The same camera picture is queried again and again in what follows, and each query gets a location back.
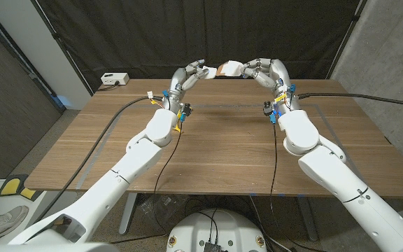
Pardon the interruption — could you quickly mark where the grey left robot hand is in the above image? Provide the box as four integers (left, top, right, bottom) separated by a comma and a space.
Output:
162, 59, 211, 115

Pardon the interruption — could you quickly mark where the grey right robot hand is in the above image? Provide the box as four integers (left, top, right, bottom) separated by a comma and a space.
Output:
241, 57, 299, 115

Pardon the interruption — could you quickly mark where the white peeled backing strip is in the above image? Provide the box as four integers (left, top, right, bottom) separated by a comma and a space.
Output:
201, 65, 218, 80

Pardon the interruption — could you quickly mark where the small clear plastic cup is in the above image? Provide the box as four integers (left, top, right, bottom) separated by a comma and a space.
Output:
218, 60, 246, 78

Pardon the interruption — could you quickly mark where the black cloth backdrop curtain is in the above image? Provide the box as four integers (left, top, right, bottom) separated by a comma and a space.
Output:
35, 0, 367, 95

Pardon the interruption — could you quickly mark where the white power outlet box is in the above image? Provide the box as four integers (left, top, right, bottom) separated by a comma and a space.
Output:
100, 72, 130, 86

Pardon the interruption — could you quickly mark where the black backdrop stand pole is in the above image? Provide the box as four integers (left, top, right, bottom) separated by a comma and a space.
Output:
29, 0, 94, 97
325, 0, 368, 80

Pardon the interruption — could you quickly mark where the clear plastic bag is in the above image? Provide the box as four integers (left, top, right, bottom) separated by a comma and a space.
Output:
139, 194, 185, 225

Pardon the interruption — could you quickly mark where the grey table leg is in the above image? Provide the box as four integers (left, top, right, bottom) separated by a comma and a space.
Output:
118, 192, 139, 235
296, 196, 320, 242

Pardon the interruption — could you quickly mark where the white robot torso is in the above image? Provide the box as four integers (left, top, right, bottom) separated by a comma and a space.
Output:
166, 209, 268, 252

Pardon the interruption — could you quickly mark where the dark brown door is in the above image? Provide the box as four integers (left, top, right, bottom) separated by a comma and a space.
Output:
0, 6, 66, 185

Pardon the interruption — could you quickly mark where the yellow and black floor object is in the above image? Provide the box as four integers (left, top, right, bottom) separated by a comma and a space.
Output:
0, 174, 37, 201

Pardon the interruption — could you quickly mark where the grey white sneaker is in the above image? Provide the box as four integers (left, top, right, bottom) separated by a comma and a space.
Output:
0, 205, 30, 239

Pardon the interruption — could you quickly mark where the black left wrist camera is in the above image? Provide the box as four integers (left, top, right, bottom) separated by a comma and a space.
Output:
178, 102, 193, 123

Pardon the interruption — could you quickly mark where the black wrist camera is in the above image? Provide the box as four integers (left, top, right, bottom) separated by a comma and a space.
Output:
178, 102, 193, 123
262, 100, 280, 125

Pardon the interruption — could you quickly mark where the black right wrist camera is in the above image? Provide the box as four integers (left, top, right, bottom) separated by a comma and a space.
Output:
262, 100, 280, 125

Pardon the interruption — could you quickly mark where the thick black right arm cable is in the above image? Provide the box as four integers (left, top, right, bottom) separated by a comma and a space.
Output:
297, 92, 403, 110

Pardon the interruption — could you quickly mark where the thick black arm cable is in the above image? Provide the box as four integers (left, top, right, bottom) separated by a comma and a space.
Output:
297, 92, 403, 110
34, 95, 164, 225

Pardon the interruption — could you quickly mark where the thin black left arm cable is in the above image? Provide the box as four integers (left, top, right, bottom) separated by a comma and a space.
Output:
152, 121, 183, 236

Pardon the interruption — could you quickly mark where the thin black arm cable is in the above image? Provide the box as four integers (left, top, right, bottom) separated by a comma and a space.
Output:
152, 121, 183, 236
269, 122, 325, 252

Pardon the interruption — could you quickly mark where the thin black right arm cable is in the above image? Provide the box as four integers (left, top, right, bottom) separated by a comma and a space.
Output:
269, 122, 325, 252

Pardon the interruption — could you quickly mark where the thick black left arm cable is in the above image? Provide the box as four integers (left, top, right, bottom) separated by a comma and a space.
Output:
34, 95, 164, 225

